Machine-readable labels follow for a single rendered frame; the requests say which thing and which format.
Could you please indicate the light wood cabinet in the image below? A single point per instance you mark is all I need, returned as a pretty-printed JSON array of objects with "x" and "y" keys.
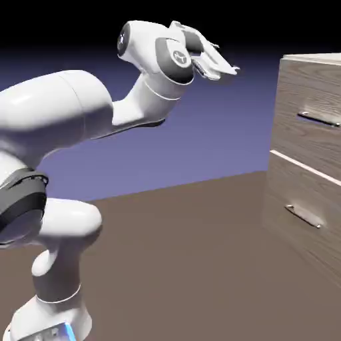
[{"x": 306, "y": 149}]

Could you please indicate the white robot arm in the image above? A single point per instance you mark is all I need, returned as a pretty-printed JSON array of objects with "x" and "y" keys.
[{"x": 53, "y": 112}]

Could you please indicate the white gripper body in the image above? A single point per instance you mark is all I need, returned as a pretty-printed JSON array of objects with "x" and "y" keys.
[{"x": 216, "y": 61}]

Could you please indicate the wood drawer front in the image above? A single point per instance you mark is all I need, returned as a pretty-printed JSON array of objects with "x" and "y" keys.
[
  {"x": 298, "y": 88},
  {"x": 290, "y": 186}
]

